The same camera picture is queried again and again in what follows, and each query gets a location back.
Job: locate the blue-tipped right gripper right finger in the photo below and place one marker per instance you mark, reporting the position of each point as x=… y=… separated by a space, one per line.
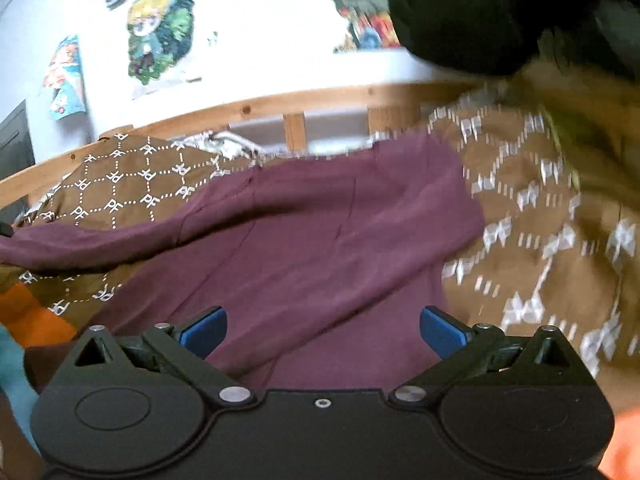
x=482 y=359

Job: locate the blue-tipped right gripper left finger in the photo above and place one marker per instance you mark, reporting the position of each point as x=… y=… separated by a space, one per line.
x=164 y=360

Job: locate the maroon small garment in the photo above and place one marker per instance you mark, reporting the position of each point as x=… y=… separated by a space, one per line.
x=323 y=266

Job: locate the brown PF patterned duvet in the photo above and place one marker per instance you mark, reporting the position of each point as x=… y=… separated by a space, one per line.
x=554 y=161

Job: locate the black puffer jacket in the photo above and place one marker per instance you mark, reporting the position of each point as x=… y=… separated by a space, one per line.
x=499 y=37

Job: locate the wooden bed frame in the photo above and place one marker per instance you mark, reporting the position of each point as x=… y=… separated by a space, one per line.
x=389 y=107

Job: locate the small blue wall poster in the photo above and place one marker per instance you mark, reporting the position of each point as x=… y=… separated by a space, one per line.
x=65 y=79

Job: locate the green cartoon wall poster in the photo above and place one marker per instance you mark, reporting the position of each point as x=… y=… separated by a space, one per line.
x=160 y=36

